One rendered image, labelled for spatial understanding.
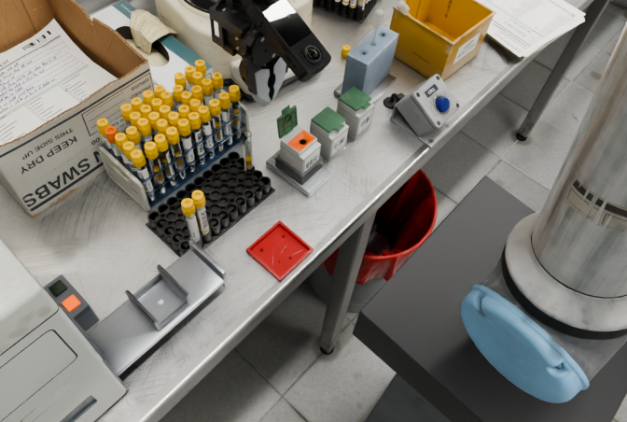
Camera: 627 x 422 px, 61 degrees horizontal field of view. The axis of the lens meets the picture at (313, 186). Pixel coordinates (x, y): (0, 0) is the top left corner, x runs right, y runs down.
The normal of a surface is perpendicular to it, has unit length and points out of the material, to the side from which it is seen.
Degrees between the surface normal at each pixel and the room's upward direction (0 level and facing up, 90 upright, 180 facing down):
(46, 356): 90
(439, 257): 4
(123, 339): 0
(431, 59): 90
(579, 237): 90
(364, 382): 0
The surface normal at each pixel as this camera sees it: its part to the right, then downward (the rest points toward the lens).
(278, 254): 0.07, -0.58
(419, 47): -0.70, 0.55
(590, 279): -0.45, 0.66
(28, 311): 0.73, 0.58
